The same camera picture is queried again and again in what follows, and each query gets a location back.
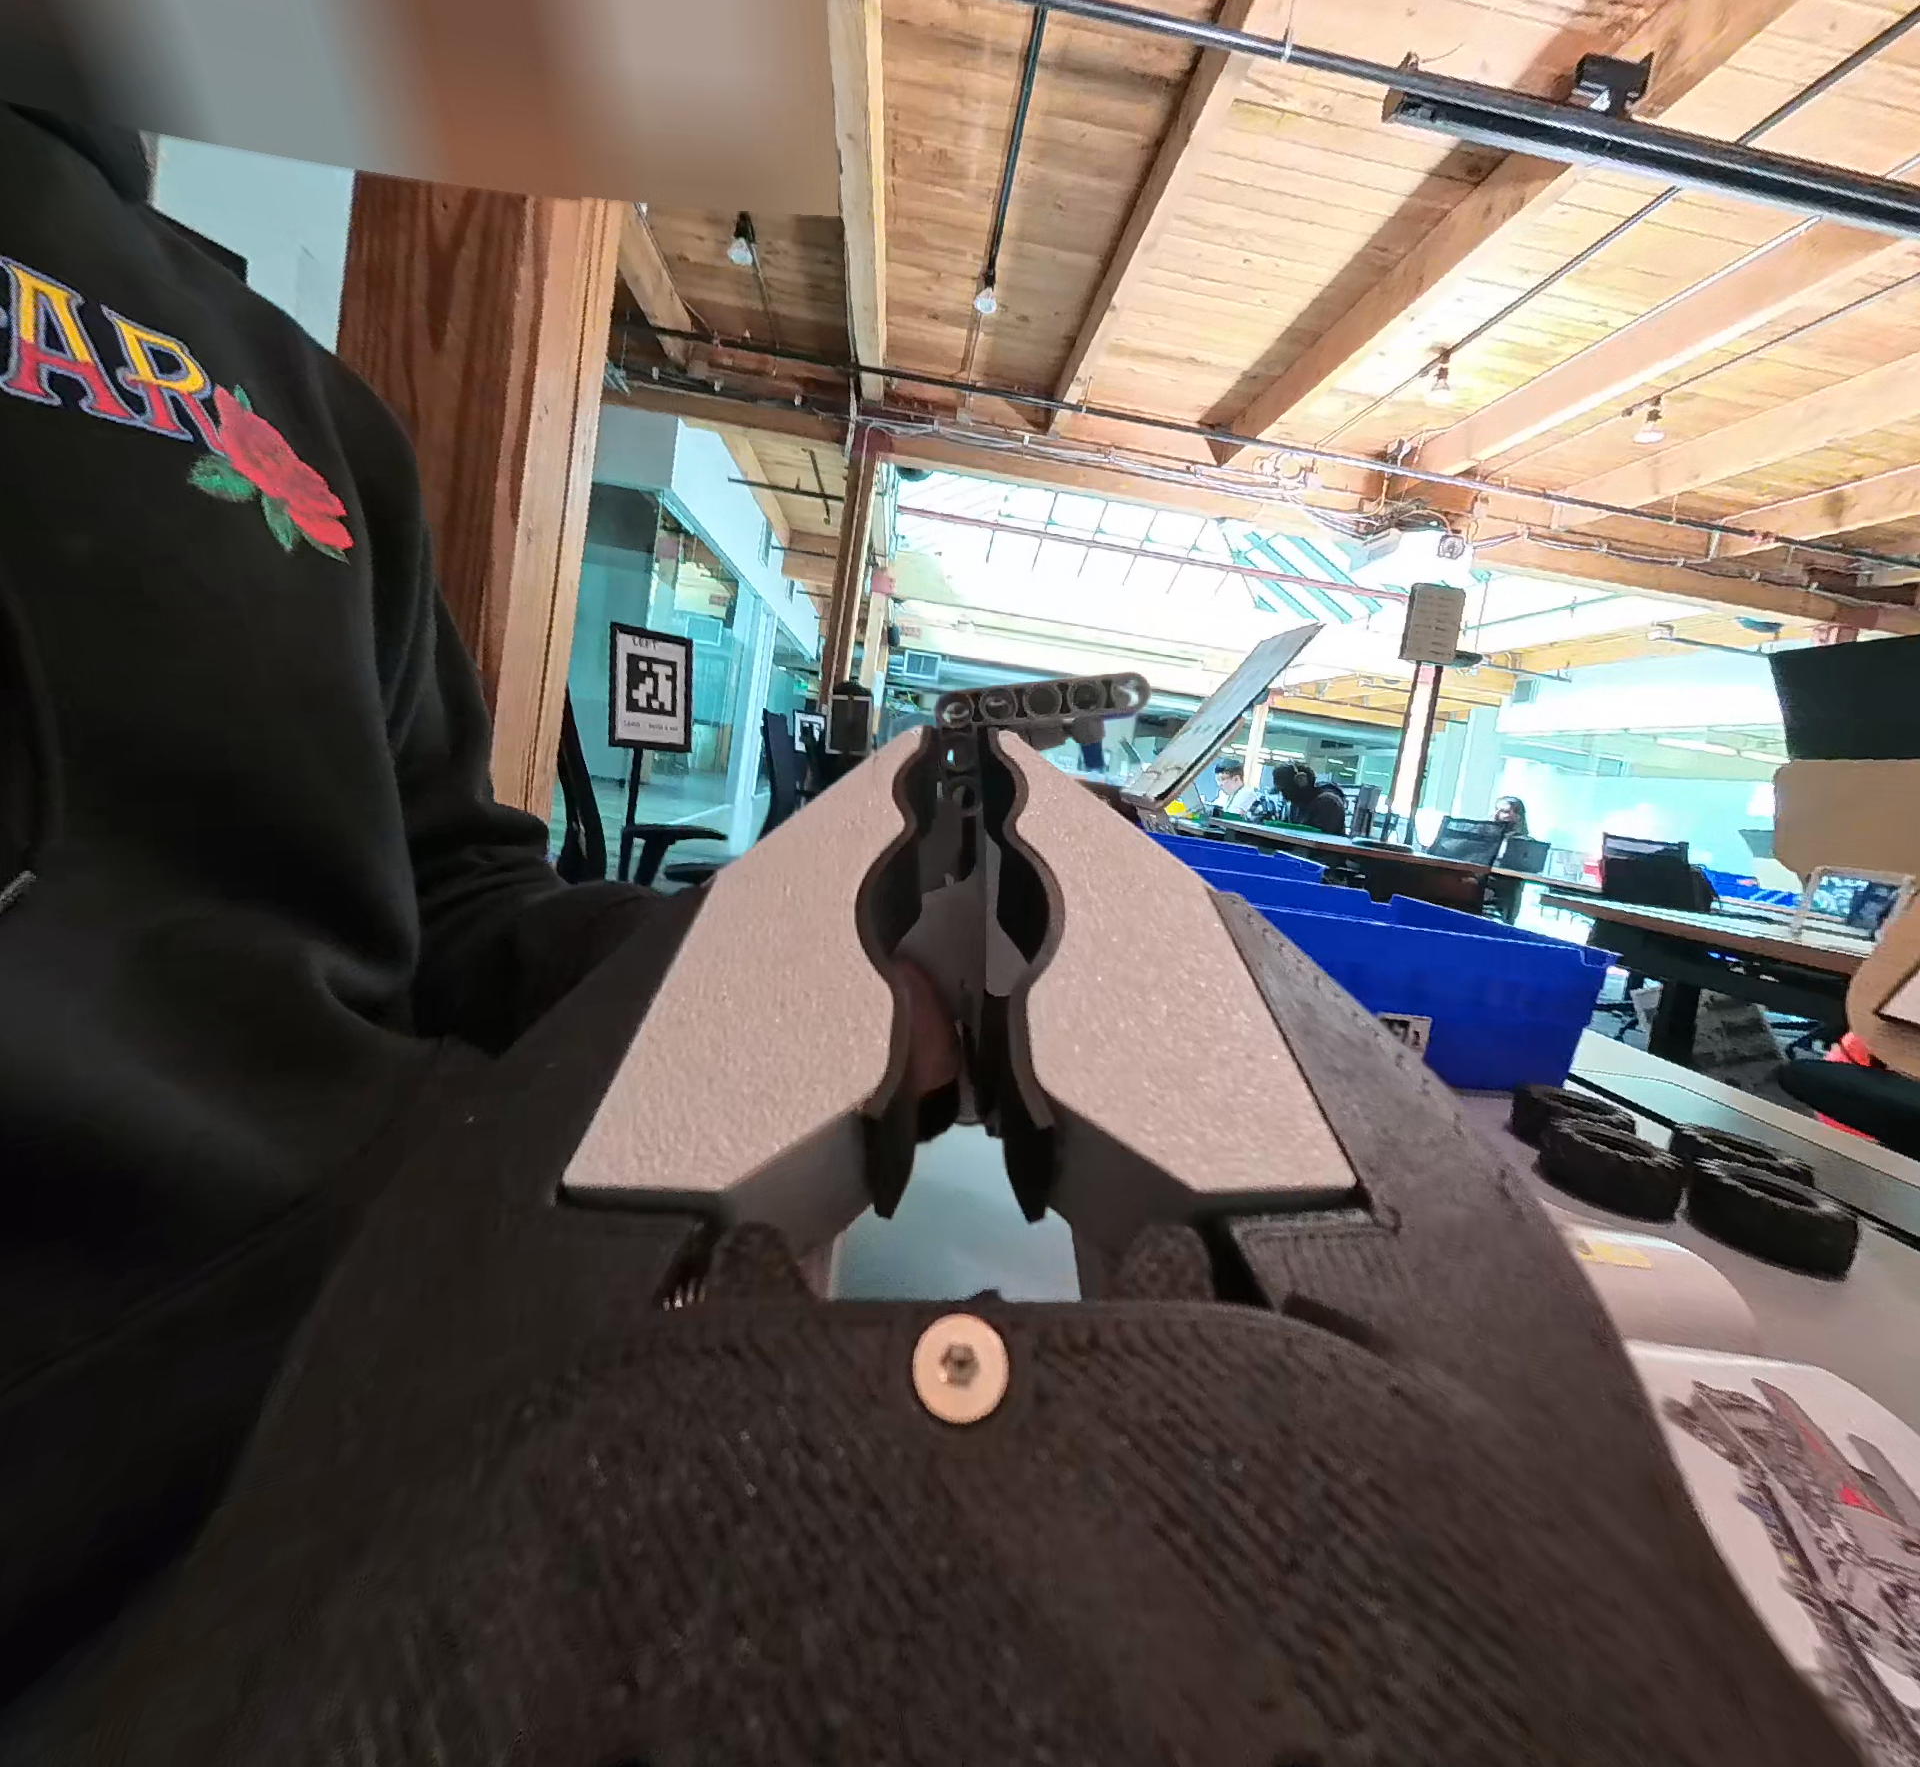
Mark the blue plastic bin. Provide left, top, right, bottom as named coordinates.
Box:
left=1196, top=864, right=1616, bottom=1098
left=1145, top=829, right=1331, bottom=888

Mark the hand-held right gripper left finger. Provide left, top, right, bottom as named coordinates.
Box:
left=562, top=726, right=951, bottom=1293

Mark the open instruction booklet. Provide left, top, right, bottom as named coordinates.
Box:
left=1559, top=1227, right=1920, bottom=1767

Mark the person's black hoodie torso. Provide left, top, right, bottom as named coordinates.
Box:
left=0, top=102, right=711, bottom=1767

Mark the person's left forearm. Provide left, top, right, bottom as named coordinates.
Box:
left=419, top=815, right=711, bottom=1053

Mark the person's left hand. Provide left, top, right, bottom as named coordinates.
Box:
left=898, top=965, right=964, bottom=1103

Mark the black toy tyre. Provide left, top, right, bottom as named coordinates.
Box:
left=1685, top=1154, right=1863, bottom=1281
left=1534, top=1117, right=1691, bottom=1225
left=1506, top=1082, right=1636, bottom=1151
left=1667, top=1119, right=1818, bottom=1186

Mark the black ceiling track light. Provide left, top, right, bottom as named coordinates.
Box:
left=1379, top=50, right=1920, bottom=242

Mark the printed tag sign on stand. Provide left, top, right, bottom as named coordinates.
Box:
left=606, top=620, right=696, bottom=888

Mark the grey toy beam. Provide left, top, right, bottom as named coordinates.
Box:
left=929, top=671, right=1154, bottom=826

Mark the tilted white board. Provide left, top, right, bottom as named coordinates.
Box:
left=1122, top=620, right=1324, bottom=813

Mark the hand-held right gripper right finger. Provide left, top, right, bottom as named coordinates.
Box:
left=989, top=732, right=1360, bottom=1293

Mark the grey desk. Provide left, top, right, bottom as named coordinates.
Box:
left=828, top=1033, right=1920, bottom=1364

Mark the wooden post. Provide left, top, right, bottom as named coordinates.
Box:
left=335, top=171, right=625, bottom=826

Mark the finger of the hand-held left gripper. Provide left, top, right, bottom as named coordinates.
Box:
left=899, top=835, right=995, bottom=1127

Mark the black office chair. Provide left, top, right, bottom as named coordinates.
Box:
left=551, top=690, right=732, bottom=890

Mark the cardboard box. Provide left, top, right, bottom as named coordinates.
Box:
left=1769, top=753, right=1920, bottom=888

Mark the wooden table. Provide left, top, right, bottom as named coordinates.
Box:
left=1540, top=888, right=1878, bottom=1067

